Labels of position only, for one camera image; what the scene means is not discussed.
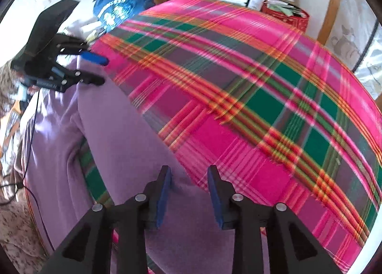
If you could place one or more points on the purple towel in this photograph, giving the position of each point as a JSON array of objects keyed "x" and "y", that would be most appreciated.
[{"x": 104, "y": 148}]

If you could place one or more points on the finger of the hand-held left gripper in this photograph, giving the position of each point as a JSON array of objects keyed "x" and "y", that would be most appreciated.
[
  {"x": 92, "y": 79},
  {"x": 97, "y": 58}
]

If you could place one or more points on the wooden door frame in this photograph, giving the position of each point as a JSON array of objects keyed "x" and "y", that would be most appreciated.
[{"x": 331, "y": 11}]

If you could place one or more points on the pink plaid blanket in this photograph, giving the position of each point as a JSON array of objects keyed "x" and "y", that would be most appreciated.
[{"x": 238, "y": 98}]

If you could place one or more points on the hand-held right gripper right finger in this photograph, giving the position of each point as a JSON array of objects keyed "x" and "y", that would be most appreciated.
[{"x": 216, "y": 202}]

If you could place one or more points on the red basket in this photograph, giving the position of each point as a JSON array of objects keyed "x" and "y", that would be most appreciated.
[{"x": 298, "y": 22}]

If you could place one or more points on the clear printed plastic curtain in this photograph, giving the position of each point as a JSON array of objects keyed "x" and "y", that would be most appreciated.
[{"x": 352, "y": 29}]

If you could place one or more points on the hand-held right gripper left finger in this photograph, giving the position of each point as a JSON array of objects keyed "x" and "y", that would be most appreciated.
[{"x": 162, "y": 199}]

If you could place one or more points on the blue printed tote bag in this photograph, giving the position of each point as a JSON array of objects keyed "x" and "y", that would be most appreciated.
[{"x": 125, "y": 2}]

